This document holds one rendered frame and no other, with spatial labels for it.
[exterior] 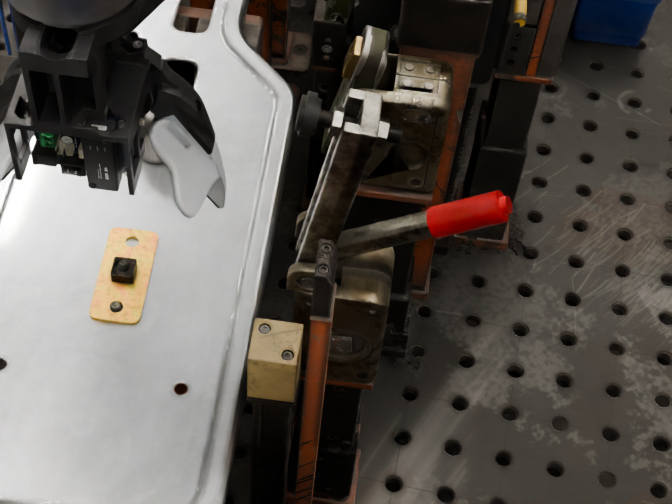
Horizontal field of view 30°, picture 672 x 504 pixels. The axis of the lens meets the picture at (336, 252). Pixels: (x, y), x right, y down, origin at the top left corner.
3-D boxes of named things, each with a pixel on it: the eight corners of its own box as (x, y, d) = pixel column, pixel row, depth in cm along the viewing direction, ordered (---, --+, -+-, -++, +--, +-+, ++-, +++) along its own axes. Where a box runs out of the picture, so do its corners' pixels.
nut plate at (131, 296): (111, 228, 97) (109, 219, 96) (160, 234, 97) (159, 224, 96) (87, 319, 92) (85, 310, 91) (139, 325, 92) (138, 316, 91)
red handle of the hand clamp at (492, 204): (299, 222, 90) (503, 169, 83) (314, 239, 91) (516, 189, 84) (291, 269, 87) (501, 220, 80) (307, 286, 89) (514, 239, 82)
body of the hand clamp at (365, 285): (289, 445, 120) (304, 226, 92) (359, 455, 120) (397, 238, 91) (280, 502, 117) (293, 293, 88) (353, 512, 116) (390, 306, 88)
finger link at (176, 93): (171, 170, 81) (82, 86, 75) (176, 149, 82) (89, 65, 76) (229, 150, 79) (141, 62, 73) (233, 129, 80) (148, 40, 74)
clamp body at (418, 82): (318, 283, 132) (342, 25, 101) (427, 298, 131) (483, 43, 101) (307, 358, 126) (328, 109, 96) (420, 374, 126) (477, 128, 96)
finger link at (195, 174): (207, 262, 82) (115, 180, 76) (222, 191, 85) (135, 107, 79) (245, 251, 80) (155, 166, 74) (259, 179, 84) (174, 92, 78)
